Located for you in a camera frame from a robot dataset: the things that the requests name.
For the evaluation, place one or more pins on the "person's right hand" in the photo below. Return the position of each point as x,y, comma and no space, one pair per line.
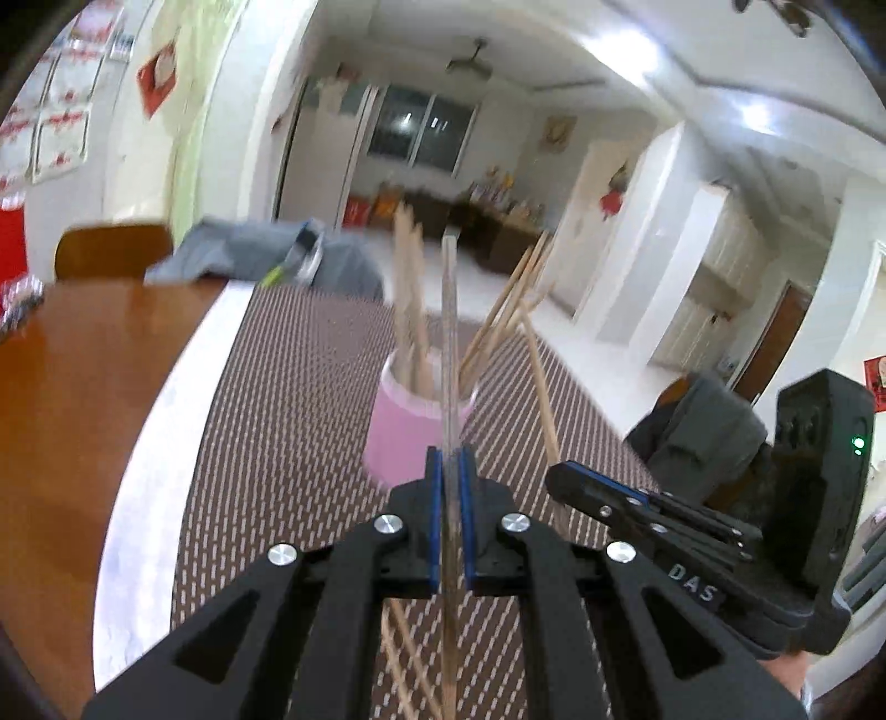
789,671

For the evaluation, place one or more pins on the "white door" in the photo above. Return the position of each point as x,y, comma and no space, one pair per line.
588,263

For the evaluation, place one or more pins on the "orange cardboard box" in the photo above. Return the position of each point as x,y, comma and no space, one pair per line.
384,211

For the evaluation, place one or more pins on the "white tall cabinet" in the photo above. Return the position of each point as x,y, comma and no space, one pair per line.
692,277

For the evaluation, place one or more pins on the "red wall decoration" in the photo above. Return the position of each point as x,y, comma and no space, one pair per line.
158,76

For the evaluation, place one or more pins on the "brown woven placemat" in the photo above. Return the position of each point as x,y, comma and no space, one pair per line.
277,415

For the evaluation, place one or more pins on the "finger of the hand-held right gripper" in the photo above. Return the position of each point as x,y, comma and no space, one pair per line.
685,536
595,488

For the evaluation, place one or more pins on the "bunch of wooden chopsticks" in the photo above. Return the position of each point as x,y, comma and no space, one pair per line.
408,311

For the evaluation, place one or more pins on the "brown door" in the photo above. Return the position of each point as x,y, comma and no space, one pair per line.
775,339

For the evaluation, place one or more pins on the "dark grey jacket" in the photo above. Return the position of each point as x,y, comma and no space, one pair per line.
706,429

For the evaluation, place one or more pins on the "red door decoration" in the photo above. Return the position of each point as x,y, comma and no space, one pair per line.
612,197

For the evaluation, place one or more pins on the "pile of wooden chopsticks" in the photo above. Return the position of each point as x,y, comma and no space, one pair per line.
398,644

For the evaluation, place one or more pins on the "small wall picture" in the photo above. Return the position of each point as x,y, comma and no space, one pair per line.
559,131

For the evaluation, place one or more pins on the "white printed table cover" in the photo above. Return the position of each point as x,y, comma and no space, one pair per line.
152,484

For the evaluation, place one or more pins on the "clear plastic bottle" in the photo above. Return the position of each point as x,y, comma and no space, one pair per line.
301,253

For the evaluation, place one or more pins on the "shiny plastic package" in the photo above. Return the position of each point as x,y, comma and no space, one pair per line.
17,308

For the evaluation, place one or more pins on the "dark window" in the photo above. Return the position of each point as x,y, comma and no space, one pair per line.
415,128

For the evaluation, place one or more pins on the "pink cup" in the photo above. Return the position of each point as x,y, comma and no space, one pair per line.
401,443

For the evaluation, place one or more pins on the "brown wooden chair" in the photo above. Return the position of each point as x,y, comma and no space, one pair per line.
675,394
104,253

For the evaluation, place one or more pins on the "red wall hanging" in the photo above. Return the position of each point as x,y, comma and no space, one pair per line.
878,384

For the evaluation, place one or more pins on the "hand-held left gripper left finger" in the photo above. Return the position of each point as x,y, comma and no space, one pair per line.
433,516

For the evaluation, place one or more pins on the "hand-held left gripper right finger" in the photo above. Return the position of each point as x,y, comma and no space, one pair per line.
465,516

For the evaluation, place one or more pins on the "wooden chopstick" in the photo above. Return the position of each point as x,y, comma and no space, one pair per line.
450,346
543,401

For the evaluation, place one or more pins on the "row of bottles and boxes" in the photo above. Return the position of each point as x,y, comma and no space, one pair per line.
498,197

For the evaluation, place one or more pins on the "ceiling fan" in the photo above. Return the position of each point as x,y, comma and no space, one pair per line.
471,62

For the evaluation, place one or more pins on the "red wall poster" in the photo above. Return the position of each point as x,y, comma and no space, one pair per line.
10,239

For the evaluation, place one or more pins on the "framed wall certificate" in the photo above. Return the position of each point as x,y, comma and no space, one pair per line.
62,142
79,73
15,149

